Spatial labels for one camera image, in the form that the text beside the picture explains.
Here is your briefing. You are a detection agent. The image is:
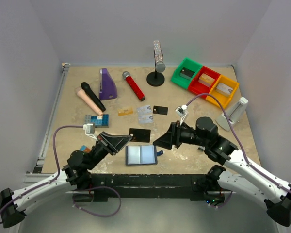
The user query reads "black VIP card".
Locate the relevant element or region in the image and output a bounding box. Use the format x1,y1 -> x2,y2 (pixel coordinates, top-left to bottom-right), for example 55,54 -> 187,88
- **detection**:
129,128 -> 151,143
153,105 -> 168,115

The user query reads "purple cable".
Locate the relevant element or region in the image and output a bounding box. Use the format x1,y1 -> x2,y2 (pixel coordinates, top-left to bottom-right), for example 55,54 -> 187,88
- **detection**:
185,93 -> 291,209
0,125 -> 122,224

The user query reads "pink microphone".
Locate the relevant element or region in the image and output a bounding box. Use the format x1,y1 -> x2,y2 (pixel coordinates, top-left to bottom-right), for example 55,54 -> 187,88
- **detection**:
75,87 -> 103,116

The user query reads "white card in yellow bin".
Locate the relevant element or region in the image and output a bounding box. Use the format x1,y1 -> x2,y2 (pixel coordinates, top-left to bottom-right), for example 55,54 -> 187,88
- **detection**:
216,83 -> 233,96

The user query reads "glitter microphone on stand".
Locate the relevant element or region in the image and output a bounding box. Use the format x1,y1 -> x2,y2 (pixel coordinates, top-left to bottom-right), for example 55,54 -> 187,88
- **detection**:
153,40 -> 166,73

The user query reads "aluminium front frame rail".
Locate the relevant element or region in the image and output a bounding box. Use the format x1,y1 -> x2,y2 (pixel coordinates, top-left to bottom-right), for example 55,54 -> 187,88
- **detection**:
21,172 -> 277,195

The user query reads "silver white credit card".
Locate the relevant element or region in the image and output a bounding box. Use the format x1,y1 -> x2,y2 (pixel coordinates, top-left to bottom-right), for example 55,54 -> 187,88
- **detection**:
136,105 -> 152,116

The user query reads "purple metronome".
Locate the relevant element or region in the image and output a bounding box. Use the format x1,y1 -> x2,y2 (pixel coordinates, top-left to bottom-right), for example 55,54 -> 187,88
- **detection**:
99,68 -> 118,100

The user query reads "tan card in red bin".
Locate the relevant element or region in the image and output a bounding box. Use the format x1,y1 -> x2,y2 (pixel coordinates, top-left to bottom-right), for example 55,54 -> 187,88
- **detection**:
198,73 -> 215,87

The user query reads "aluminium frame rail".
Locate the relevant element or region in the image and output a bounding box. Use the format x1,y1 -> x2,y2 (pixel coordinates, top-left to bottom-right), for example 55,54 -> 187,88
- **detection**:
32,63 -> 71,174
21,172 -> 277,195

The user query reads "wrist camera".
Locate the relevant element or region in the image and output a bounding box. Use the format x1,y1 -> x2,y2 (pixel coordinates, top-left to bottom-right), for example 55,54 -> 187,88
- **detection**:
83,123 -> 97,141
175,104 -> 188,125

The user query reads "yellow storage bin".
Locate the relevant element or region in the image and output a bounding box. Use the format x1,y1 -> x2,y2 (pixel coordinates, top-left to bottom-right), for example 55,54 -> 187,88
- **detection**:
209,75 -> 239,108

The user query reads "gold VIP card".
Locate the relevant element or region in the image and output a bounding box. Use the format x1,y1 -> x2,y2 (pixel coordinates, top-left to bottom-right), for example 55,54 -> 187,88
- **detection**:
118,106 -> 133,117

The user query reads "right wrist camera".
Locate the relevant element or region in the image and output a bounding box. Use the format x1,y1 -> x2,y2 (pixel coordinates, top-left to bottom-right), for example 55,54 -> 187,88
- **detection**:
175,104 -> 188,125

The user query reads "orange blue toy brick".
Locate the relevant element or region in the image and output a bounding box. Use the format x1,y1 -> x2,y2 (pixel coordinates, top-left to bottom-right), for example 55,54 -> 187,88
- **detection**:
80,145 -> 91,153

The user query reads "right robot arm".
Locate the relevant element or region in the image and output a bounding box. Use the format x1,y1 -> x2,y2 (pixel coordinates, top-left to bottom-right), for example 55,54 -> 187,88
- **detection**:
153,117 -> 291,227

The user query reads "blue leather card holder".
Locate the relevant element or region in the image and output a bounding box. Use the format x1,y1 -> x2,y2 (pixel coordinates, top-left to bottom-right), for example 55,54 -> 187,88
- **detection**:
125,145 -> 163,166

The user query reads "red storage bin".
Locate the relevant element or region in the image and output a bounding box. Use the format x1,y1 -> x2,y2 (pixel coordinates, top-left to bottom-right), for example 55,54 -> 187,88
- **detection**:
188,66 -> 220,95

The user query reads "black microphone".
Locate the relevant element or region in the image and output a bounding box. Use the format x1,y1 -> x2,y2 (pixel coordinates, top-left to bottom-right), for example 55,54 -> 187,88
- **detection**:
81,82 -> 106,112

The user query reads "dark card in green bin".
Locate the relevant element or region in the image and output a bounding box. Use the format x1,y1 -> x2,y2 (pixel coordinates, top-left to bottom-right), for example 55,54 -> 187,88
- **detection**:
180,68 -> 195,80

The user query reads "green storage bin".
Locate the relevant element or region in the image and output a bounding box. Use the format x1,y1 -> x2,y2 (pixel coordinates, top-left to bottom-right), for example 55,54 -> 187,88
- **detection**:
171,58 -> 202,89

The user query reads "black microphone stand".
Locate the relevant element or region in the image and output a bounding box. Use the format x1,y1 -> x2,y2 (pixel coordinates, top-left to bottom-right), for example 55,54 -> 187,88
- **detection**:
146,71 -> 165,87

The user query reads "aluminium left frame rail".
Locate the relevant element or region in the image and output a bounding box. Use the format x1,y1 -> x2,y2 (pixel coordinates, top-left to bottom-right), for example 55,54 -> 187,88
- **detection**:
32,63 -> 71,174

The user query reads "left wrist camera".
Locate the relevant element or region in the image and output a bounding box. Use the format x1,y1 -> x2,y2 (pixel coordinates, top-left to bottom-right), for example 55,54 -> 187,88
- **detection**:
83,123 -> 97,141

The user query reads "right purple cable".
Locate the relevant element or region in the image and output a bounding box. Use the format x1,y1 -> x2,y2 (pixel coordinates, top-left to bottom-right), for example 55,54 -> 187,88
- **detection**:
185,93 -> 291,209

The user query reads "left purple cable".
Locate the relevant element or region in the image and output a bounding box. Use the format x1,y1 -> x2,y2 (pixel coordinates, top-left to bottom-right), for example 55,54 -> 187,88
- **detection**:
0,125 -> 122,224

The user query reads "white grey metronome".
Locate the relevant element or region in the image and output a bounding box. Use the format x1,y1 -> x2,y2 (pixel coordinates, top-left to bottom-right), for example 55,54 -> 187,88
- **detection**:
216,97 -> 248,131

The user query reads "red microphone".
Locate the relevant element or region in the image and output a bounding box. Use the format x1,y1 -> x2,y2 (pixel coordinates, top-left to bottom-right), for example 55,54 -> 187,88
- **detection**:
122,71 -> 146,101

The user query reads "blue grey brick block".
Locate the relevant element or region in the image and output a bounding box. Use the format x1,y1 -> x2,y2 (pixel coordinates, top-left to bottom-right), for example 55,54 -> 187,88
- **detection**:
84,114 -> 109,128

